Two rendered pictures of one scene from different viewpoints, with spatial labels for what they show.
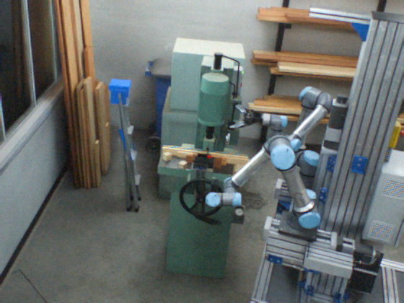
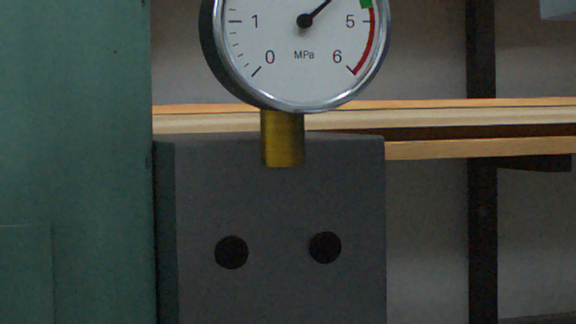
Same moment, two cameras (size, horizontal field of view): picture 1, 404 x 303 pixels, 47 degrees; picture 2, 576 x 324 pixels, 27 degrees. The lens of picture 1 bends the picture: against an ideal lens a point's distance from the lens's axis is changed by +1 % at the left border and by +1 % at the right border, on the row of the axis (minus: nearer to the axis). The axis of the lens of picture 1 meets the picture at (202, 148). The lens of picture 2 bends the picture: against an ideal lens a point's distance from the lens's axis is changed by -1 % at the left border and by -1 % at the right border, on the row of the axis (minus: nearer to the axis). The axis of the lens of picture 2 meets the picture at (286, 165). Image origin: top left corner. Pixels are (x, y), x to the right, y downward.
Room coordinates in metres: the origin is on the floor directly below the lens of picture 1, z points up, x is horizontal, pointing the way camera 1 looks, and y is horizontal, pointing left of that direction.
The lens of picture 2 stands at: (2.21, -0.15, 0.63)
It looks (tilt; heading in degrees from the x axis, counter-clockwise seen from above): 3 degrees down; 341
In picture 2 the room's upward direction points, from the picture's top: 1 degrees counter-clockwise
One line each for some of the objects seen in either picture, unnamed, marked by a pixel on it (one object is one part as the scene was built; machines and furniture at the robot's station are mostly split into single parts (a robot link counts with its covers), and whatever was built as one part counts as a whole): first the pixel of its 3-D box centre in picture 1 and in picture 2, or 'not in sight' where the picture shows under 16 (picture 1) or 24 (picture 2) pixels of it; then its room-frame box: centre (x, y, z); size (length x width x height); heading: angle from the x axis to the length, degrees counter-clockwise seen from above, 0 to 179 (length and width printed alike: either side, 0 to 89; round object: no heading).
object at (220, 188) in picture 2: (238, 213); (248, 232); (2.67, -0.29, 0.58); 0.12 x 0.08 x 0.08; 178
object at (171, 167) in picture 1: (202, 171); not in sight; (2.72, -0.01, 0.87); 0.61 x 0.30 x 0.06; 88
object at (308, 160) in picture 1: (309, 161); not in sight; (2.78, -0.73, 0.98); 0.13 x 0.12 x 0.14; 45
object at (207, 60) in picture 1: (213, 110); not in sight; (3.11, -0.05, 1.16); 0.22 x 0.22 x 0.72; 88
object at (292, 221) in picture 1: (300, 216); not in sight; (2.29, -0.62, 0.87); 0.15 x 0.15 x 0.10
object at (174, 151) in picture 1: (205, 155); not in sight; (2.84, -0.02, 0.93); 0.60 x 0.02 x 0.05; 88
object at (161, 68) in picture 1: (174, 107); not in sight; (4.72, 0.35, 0.48); 0.64 x 0.54 x 0.97; 94
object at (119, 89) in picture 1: (126, 147); not in sight; (3.49, 0.65, 0.58); 0.27 x 0.25 x 1.16; 94
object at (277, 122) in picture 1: (278, 121); not in sight; (2.68, -0.45, 1.30); 0.11 x 0.08 x 0.09; 87
